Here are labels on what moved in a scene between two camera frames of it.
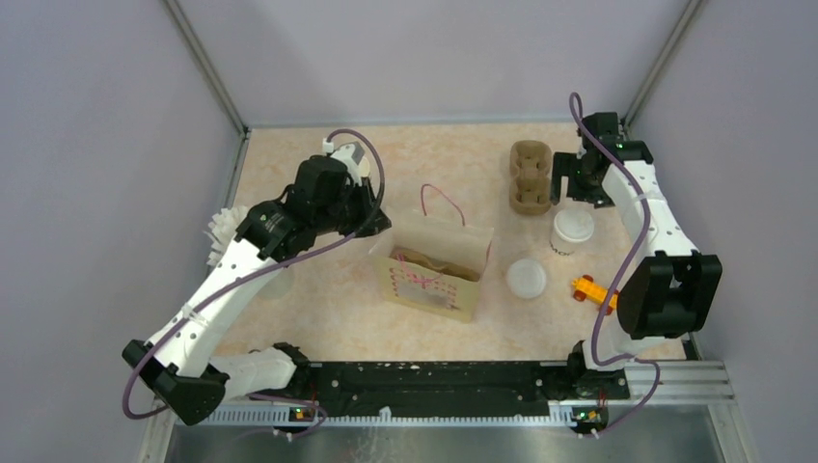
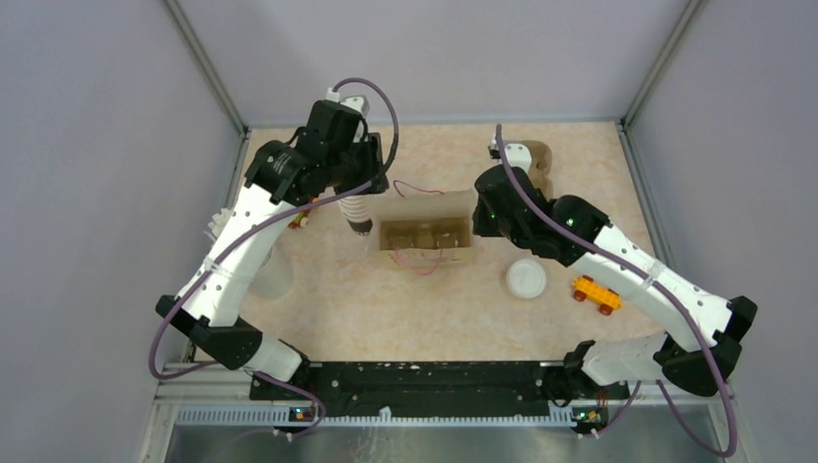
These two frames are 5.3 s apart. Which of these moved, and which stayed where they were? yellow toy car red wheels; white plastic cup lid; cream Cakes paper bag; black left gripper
Moved: cream Cakes paper bag; black left gripper
Stayed: yellow toy car red wheels; white plastic cup lid
